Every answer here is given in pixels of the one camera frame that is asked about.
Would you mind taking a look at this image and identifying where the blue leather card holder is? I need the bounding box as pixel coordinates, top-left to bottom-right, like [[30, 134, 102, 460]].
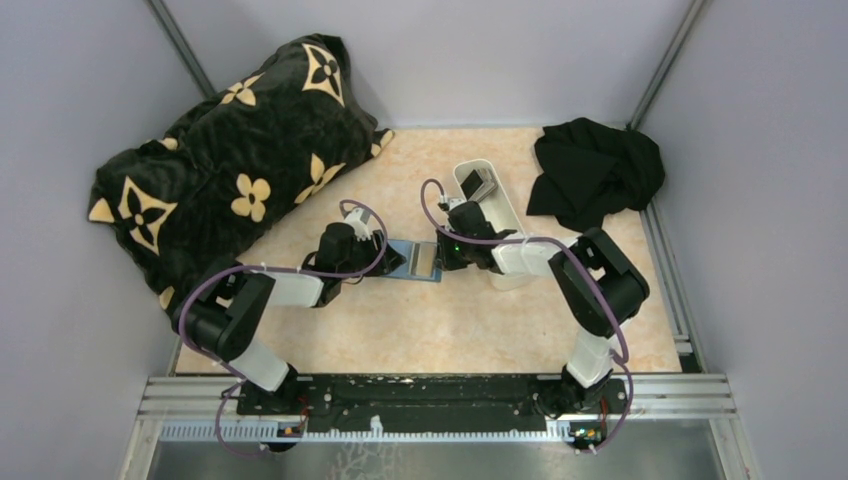
[[376, 239, 442, 283]]

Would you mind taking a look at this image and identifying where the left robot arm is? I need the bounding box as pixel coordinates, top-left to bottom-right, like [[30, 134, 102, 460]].
[[167, 222, 407, 393]]

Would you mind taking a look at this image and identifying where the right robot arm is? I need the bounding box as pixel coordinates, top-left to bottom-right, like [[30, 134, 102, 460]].
[[436, 199, 650, 390]]

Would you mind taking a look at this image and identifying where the white oblong plastic bin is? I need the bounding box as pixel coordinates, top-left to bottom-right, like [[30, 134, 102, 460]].
[[453, 158, 533, 291]]

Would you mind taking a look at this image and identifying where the black flower-patterned pillow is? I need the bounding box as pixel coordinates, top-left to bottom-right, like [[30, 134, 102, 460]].
[[88, 33, 393, 312]]

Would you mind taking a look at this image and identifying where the black cloth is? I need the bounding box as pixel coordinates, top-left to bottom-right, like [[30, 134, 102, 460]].
[[526, 117, 666, 232]]

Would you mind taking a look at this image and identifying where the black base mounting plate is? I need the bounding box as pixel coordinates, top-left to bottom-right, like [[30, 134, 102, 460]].
[[237, 374, 628, 434]]

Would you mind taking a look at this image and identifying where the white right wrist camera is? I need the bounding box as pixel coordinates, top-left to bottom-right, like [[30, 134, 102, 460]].
[[438, 194, 467, 212]]

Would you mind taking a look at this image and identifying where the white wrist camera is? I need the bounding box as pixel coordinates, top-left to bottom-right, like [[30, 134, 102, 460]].
[[343, 207, 372, 241], [438, 194, 467, 212]]

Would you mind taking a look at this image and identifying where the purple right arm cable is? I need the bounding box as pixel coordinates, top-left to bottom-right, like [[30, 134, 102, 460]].
[[419, 178, 634, 456]]

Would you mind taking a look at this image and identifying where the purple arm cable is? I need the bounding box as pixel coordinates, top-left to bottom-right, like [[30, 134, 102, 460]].
[[177, 199, 389, 458], [419, 178, 634, 456]]

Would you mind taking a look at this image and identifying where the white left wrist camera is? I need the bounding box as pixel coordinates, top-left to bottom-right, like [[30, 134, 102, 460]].
[[343, 207, 372, 241]]

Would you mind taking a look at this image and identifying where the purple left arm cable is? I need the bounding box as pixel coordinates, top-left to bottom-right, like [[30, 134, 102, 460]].
[[177, 199, 389, 458]]

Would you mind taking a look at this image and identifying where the aluminium front rail frame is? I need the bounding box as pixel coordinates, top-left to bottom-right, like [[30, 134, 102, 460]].
[[120, 373, 760, 479]]

